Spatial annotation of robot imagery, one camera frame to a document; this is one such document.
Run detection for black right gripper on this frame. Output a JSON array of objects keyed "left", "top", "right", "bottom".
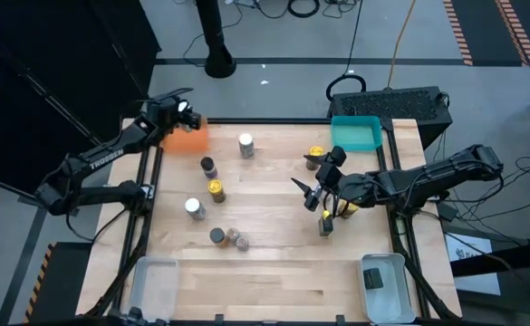
[{"left": 289, "top": 145, "right": 374, "bottom": 213}]

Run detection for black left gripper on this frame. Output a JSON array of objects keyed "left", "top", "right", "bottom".
[{"left": 142, "top": 95, "right": 203, "bottom": 135}]

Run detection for yellow-lid black spice can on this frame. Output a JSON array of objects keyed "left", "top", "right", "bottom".
[
  {"left": 338, "top": 201, "right": 361, "bottom": 221},
  {"left": 305, "top": 145, "right": 325, "bottom": 172},
  {"left": 207, "top": 178, "right": 227, "bottom": 204}
]

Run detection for black-lid purple spice jar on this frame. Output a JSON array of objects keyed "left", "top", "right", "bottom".
[{"left": 199, "top": 156, "right": 219, "bottom": 181}]

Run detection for dark green pepper tin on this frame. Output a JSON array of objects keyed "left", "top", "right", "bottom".
[
  {"left": 318, "top": 209, "right": 335, "bottom": 238},
  {"left": 362, "top": 266, "right": 385, "bottom": 292}
]

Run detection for black-lid orange spice jar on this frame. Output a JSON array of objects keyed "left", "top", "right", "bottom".
[{"left": 208, "top": 226, "right": 229, "bottom": 249}]

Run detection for orange plastic bin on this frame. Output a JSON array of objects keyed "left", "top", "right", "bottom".
[{"left": 159, "top": 118, "right": 210, "bottom": 154}]

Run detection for teal plastic bin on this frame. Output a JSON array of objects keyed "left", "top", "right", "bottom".
[{"left": 330, "top": 115, "right": 383, "bottom": 153}]

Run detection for black pole base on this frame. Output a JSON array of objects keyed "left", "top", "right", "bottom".
[{"left": 195, "top": 0, "right": 238, "bottom": 80}]

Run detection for black perforated computer case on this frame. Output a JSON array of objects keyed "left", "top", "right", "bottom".
[{"left": 327, "top": 85, "right": 455, "bottom": 149}]

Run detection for black power adapter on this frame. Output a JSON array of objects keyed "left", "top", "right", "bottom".
[{"left": 436, "top": 201, "right": 458, "bottom": 223}]

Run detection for grey plastic bin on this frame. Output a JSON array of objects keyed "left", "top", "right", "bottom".
[
  {"left": 359, "top": 253, "right": 418, "bottom": 325},
  {"left": 127, "top": 255, "right": 180, "bottom": 322}
]

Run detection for black curtain partition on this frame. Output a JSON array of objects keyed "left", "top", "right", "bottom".
[{"left": 0, "top": 0, "right": 162, "bottom": 203}]

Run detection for black curtain stand foot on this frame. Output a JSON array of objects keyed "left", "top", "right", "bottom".
[{"left": 0, "top": 174, "right": 81, "bottom": 217}]

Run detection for black beam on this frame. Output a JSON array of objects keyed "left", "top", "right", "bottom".
[{"left": 449, "top": 238, "right": 530, "bottom": 278}]

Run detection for black mat yellow-striped edge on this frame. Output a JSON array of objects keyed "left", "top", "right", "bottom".
[{"left": 23, "top": 241, "right": 93, "bottom": 325}]

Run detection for black mat orange-striped edges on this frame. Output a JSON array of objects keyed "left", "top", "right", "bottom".
[{"left": 442, "top": 0, "right": 530, "bottom": 68}]

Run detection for black aluminium table frame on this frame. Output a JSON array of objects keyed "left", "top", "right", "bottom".
[{"left": 82, "top": 116, "right": 464, "bottom": 326}]

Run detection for black cable with loop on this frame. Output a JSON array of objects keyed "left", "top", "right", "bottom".
[{"left": 325, "top": 0, "right": 368, "bottom": 103}]

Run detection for black coiled cable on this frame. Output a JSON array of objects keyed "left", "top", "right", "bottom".
[{"left": 287, "top": 0, "right": 321, "bottom": 20}]

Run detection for yellow hanging cable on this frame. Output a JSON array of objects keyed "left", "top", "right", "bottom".
[{"left": 385, "top": 0, "right": 418, "bottom": 91}]

